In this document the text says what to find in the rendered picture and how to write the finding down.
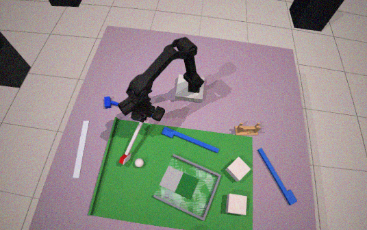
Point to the green putting mat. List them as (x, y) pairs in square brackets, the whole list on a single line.
[(126, 191)]

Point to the white flat strip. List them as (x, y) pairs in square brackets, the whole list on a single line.
[(80, 152)]

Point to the white golf ball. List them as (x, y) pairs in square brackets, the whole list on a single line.
[(139, 162)]

